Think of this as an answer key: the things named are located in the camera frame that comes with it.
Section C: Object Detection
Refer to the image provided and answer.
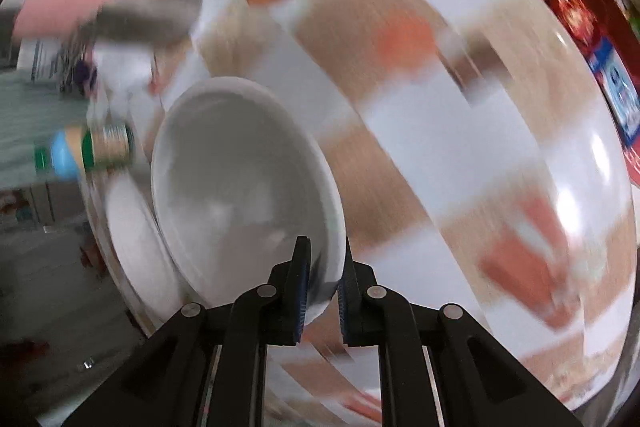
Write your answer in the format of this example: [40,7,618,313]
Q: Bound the green and white bottle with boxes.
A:
[32,123,137,180]

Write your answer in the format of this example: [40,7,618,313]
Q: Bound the checkered printed tablecloth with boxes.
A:
[85,0,638,413]

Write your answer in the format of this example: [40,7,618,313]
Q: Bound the red printed cloth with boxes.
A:
[467,0,640,188]

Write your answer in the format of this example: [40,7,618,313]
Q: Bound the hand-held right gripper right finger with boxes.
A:
[336,239,586,427]

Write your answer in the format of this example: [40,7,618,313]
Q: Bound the white bowl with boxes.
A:
[102,172,196,314]
[151,77,347,325]

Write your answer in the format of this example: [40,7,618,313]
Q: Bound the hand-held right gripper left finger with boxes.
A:
[62,236,312,427]

